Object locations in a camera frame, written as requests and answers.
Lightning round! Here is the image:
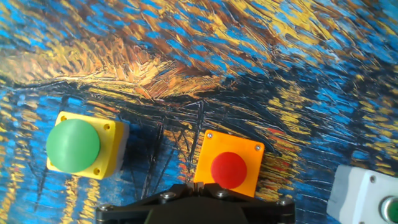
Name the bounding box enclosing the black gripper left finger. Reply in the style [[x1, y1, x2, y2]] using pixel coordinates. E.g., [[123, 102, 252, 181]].
[[95, 182, 200, 224]]

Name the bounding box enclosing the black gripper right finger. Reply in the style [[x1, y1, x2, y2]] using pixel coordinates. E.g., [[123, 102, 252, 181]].
[[198, 182, 296, 224]]

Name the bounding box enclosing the orange box red mushroom button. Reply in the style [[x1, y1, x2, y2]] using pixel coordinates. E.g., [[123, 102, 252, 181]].
[[193, 129, 266, 198]]

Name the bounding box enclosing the white box small green button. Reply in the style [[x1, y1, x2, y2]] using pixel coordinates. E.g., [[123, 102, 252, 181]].
[[326, 164, 398, 224]]

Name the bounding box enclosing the yellow box large green button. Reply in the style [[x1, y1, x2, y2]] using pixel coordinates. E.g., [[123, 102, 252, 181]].
[[45, 110, 130, 181]]

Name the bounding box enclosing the starry night painted cloth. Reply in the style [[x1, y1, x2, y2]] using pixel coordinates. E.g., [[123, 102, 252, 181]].
[[0, 0, 398, 224]]

